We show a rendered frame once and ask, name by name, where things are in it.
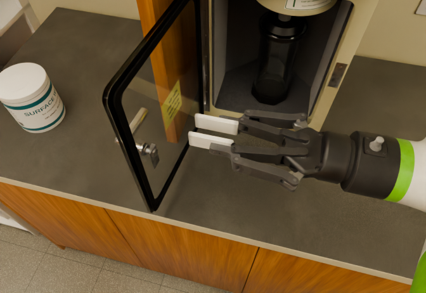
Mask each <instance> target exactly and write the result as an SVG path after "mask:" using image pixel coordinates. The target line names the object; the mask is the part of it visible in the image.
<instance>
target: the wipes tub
mask: <svg viewBox="0 0 426 293"><path fill-rule="evenodd" d="M0 101H1V103H2V104H3V105H4V106H5V107H6V108H7V110H8V111H9V112H10V114H11V115H12V116H13V117H14V118H15V120H16V121H17V122H18V123H19V125H21V127H22V128H23V129H24V130H26V131H28V132H30V133H43V132H46V131H49V130H51V129H52V128H54V127H56V126H57V125H58V124H59V123H60V122H61V121H62V120H63V118H64V116H65V106H64V104H63V102H62V100H61V99H60V97H59V95H58V93H57V92H56V89H55V88H54V86H53V84H52V82H51V81H50V79H49V77H48V75H47V73H46V72H45V70H44V69H43V68H42V67H41V66H40V65H38V64H35V63H19V64H16V65H13V66H10V67H8V68H6V69H5V70H3V71H2V72H1V73H0Z"/></svg>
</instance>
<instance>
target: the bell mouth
mask: <svg viewBox="0 0 426 293"><path fill-rule="evenodd" d="M257 1H258V2H259V3H260V4H261V5H263V6H264V7H266V8H267V9H269V10H272V11H275V12H277V13H281V14H284V15H290V16H310V15H316V14H319V13H322V12H324V11H326V10H329V9H330V8H331V7H332V6H333V5H334V4H335V3H336V2H337V0H257Z"/></svg>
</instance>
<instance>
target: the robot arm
mask: <svg viewBox="0 0 426 293"><path fill-rule="evenodd" d="M306 117H307V115H306V114H305V113H298V114H283V113H277V112H267V111H260V110H250V109H247V110H245V113H244V114H243V115H242V116H241V117H240V118H236V117H230V116H225V115H220V116H219V117H213V116H209V115H203V114H195V127H198V128H202V129H208V130H211V131H217V132H221V133H227V134H233V135H237V134H240V133H241V132H242V133H245V134H249V135H251V136H255V137H257V138H260V139H263V140H266V141H270V142H272V143H276V144H277V145H278V146H279V147H278V148H264V147H256V146H240V145H235V142H234V141H233V140H230V139H226V138H220V137H217V136H211V135H207V134H202V133H196V132H192V131H190V132H189V133H188V139H189V145H191V146H195V147H200V148H206V149H209V152H210V153H211V154H214V155H220V156H223V157H228V158H230V160H231V165H232V170H234V171H236V172H239V173H242V174H246V175H249V176H253V177H255V178H259V179H263V180H266V181H269V182H272V183H276V184H278V185H281V186H282V187H284V188H285V189H287V190H288V191H290V192H294V191H295V190H296V188H297V185H298V184H299V182H300V181H301V179H302V178H316V179H317V180H320V181H326V182H329V183H335V184H339V183H340V187H341V189H342V190H343V191H344V192H349V193H354V194H357V195H363V196H366V197H372V198H375V199H380V200H386V201H390V202H395V203H398V204H402V205H407V206H409V207H412V208H415V209H418V210H420V211H423V212H425V213H426V137H425V139H423V140H422V141H410V140H404V139H400V138H393V137H390V136H383V135H379V134H373V133H366V132H362V131H354V132H353V133H352V134H351V135H350V136H348V135H347V134H342V133H336V132H331V131H324V132H318V131H316V130H314V129H313V128H310V127H308V125H307V122H306ZM279 128H282V129H279ZM289 129H294V130H295V131H292V130H289ZM284 138H285V139H284ZM260 162H262V163H270V164H275V165H276V166H288V167H289V168H290V169H291V170H292V171H290V172H287V171H285V170H283V169H280V168H277V167H273V166H269V165H266V164H262V163H260ZM409 293H426V239H425V243H424V245H423V249H422V252H421V255H420V259H419V261H418V264H417V267H416V272H415V275H414V278H413V281H412V284H411V288H410V292H409Z"/></svg>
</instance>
